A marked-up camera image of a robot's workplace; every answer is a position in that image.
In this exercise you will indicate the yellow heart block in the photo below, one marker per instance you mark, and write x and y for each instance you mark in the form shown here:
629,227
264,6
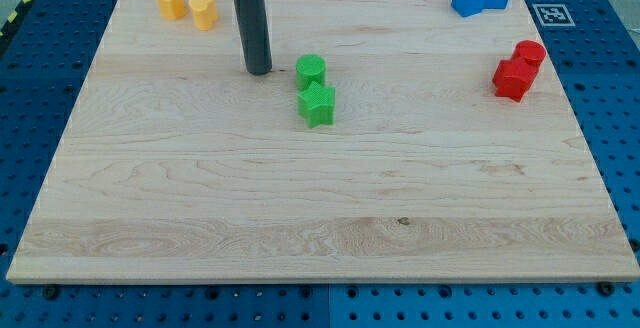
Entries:
204,13

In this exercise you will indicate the yellow pentagon block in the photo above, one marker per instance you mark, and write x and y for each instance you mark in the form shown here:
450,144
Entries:
172,9

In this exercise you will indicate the wooden board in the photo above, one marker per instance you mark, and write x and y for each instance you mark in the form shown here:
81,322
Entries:
177,166

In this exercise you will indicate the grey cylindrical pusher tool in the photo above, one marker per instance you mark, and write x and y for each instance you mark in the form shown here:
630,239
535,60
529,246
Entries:
253,28

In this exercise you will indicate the red cylinder block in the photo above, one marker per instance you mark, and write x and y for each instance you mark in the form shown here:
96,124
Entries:
531,51

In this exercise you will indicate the fiducial marker tag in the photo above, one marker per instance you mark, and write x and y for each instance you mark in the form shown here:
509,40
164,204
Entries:
553,15

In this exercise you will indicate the green cylinder block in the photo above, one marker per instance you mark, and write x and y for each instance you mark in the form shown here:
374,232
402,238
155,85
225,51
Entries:
310,68

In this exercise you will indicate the green star block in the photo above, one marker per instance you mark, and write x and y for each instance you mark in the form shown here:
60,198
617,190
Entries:
316,104

